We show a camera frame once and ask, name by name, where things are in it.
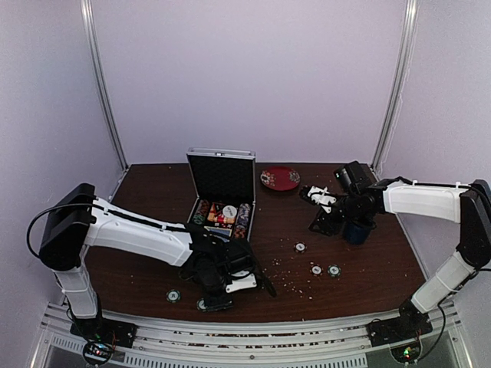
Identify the red decorated plate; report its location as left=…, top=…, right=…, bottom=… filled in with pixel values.
left=260, top=166, right=301, bottom=192

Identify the aluminium poker case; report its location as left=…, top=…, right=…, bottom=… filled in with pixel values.
left=186, top=147, right=256, bottom=240

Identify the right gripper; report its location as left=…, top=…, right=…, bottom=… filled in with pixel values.
left=308, top=192, right=362, bottom=236

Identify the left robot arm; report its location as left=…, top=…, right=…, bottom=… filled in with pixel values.
left=26, top=183, right=277, bottom=340

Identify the chip row in case left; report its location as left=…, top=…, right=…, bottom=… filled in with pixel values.
left=192, top=199, right=210, bottom=225

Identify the blue yellow card deck box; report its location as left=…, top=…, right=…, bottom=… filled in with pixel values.
left=204, top=226, right=232, bottom=236

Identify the black white poker chip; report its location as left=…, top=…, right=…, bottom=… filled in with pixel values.
left=310, top=264, right=323, bottom=276

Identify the front aluminium rail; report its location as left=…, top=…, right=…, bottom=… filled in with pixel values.
left=27, top=302, right=477, bottom=367

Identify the white dealer button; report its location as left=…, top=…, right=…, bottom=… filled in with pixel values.
left=222, top=205, right=238, bottom=219

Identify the aluminium frame post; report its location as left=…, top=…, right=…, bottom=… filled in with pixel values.
left=80, top=0, right=129, bottom=171
left=371, top=0, right=419, bottom=175

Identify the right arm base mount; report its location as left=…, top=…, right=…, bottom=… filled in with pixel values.
left=366, top=317, right=433, bottom=365

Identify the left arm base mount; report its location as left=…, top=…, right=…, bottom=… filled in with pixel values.
left=70, top=318, right=137, bottom=366

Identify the green poker chip front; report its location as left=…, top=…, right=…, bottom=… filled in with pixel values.
left=196, top=298, right=209, bottom=312

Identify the right aluminium frame post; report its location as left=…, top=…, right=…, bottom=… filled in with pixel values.
left=371, top=0, right=419, bottom=175

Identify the green poker chip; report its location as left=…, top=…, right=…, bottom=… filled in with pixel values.
left=196, top=298, right=209, bottom=312
left=166, top=289, right=181, bottom=304
left=327, top=264, right=341, bottom=278

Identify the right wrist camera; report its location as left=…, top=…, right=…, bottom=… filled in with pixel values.
left=299, top=186, right=338, bottom=214

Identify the left aluminium frame post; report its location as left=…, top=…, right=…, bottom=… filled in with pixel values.
left=80, top=0, right=129, bottom=171

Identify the red black poker chip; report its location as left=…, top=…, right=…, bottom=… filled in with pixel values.
left=294, top=242, right=307, bottom=254

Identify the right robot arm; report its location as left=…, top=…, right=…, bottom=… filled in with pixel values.
left=300, top=161, right=490, bottom=339

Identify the chip row in case right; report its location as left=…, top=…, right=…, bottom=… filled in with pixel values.
left=232, top=203, right=253, bottom=239

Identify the chip row in case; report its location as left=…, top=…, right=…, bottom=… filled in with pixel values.
left=192, top=199, right=210, bottom=225
left=232, top=203, right=253, bottom=239

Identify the dark blue mug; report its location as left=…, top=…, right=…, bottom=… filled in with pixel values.
left=342, top=220, right=376, bottom=245

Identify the red card deck box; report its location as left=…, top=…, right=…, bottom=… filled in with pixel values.
left=207, top=202, right=236, bottom=225

